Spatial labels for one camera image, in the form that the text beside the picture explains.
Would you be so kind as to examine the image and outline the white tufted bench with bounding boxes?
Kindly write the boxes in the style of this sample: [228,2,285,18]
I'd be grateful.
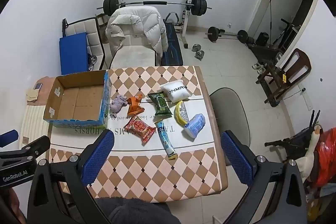
[62,17,105,71]

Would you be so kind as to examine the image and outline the red plastic bag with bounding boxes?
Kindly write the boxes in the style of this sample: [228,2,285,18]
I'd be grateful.
[313,127,336,188]

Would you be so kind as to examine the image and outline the white goose plush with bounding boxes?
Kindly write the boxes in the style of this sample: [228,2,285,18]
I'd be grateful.
[295,123,321,182]

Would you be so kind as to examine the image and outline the checkered tablecloth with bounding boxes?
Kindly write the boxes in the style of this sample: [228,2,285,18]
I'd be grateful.
[49,66,228,202]

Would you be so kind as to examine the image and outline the yellow silver scouring sponge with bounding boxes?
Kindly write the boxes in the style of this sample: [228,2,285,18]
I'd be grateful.
[174,101,189,127]

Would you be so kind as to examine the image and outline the white packaged pillow pack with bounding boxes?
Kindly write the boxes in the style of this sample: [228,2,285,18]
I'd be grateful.
[160,80,191,103]

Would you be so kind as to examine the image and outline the purple plush cloth toy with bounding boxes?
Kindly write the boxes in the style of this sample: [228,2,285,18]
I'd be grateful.
[109,94,127,118]

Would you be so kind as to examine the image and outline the chrome dumbbells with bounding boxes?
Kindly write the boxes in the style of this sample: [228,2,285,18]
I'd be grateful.
[191,44,205,61]

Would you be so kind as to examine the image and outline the open cardboard box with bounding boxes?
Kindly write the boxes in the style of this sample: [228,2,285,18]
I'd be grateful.
[43,70,112,128]

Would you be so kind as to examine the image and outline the long barbell on rack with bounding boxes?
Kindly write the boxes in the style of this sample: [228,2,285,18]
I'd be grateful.
[97,0,213,16]

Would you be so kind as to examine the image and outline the short barbell on floor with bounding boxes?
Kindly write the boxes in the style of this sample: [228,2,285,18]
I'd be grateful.
[205,26,248,43]

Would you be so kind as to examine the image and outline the light blue long snack bar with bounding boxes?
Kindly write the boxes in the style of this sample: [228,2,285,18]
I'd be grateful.
[155,119,178,160]

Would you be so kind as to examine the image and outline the green snack packet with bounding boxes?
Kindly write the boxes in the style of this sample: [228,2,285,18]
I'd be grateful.
[148,92,172,117]

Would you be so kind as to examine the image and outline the blue white tissue pack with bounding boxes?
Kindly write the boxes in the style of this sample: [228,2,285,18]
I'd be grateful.
[184,114,206,139]

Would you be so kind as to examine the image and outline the white puffer jacket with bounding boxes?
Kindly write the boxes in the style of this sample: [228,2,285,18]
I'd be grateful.
[105,6,169,57]

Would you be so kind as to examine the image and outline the small blue card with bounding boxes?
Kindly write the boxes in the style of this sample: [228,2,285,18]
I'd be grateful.
[34,83,43,90]

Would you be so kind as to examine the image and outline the beige paper piece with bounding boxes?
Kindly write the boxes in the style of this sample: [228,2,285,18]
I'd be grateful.
[26,89,39,102]

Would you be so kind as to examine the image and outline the blue black weight bench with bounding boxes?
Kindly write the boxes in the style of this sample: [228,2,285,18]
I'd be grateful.
[161,12,183,66]

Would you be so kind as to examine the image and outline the white padded chair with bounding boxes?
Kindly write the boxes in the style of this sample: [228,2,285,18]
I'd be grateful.
[110,35,156,69]

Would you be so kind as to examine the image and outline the grey plastic chair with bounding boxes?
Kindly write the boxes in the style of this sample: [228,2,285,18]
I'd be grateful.
[210,88,251,166]

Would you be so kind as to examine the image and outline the red snack bag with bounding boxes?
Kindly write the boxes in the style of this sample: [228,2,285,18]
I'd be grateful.
[123,116,156,145]

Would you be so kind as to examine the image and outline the blue folded mat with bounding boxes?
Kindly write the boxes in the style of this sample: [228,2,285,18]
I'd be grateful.
[59,33,88,75]

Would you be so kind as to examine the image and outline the orange snack bag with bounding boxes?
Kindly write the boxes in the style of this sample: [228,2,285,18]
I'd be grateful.
[127,94,145,117]

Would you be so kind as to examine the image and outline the dark wooden chair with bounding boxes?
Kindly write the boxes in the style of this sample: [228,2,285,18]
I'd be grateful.
[256,48,311,107]

